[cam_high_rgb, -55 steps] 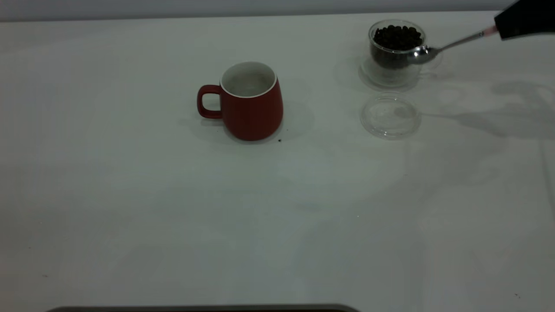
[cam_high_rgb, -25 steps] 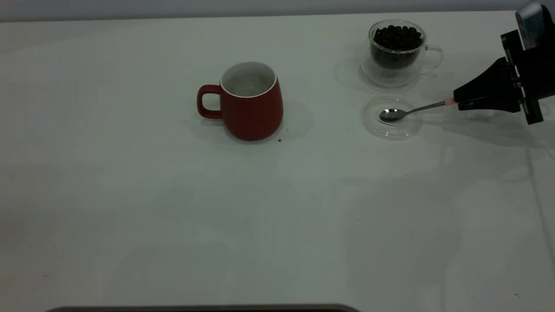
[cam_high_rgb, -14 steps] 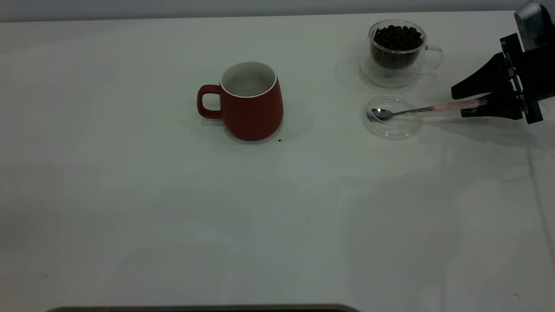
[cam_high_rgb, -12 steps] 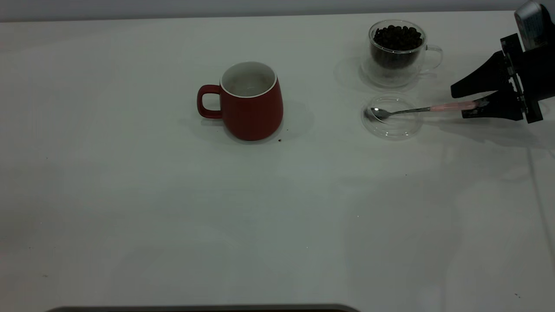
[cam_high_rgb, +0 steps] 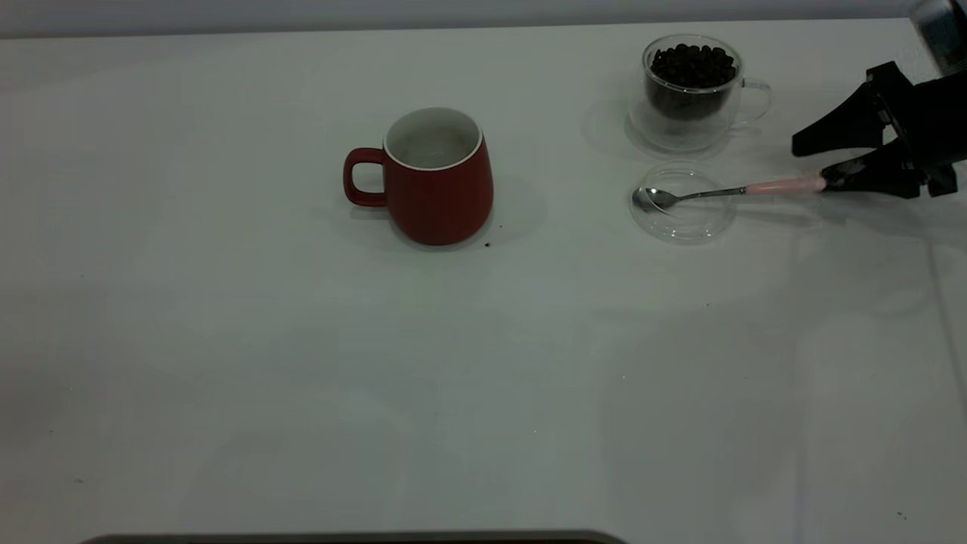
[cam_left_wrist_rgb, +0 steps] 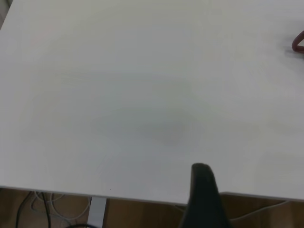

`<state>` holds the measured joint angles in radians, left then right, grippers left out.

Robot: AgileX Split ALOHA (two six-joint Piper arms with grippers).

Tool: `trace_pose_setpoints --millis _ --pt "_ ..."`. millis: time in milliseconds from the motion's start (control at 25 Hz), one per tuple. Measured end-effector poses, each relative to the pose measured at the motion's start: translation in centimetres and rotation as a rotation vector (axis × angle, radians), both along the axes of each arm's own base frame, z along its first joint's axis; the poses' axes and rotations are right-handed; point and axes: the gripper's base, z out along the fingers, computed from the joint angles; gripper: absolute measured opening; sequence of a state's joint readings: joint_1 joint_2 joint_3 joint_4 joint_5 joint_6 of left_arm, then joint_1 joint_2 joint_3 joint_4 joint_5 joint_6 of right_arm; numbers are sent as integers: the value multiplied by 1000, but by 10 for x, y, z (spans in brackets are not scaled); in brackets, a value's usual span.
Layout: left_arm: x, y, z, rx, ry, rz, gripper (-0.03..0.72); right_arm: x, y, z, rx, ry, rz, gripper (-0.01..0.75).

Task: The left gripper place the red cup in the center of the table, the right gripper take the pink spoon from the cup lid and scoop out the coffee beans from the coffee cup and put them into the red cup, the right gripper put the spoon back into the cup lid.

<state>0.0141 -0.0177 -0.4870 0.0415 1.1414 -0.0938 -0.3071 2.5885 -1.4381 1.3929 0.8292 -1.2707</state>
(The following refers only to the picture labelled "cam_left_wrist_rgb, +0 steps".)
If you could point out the white metal table leg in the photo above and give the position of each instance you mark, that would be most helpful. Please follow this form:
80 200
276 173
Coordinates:
97 211

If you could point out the red ceramic mug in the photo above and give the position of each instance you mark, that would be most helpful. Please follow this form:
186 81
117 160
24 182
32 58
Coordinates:
297 44

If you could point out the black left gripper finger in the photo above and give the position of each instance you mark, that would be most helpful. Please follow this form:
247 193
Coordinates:
204 202

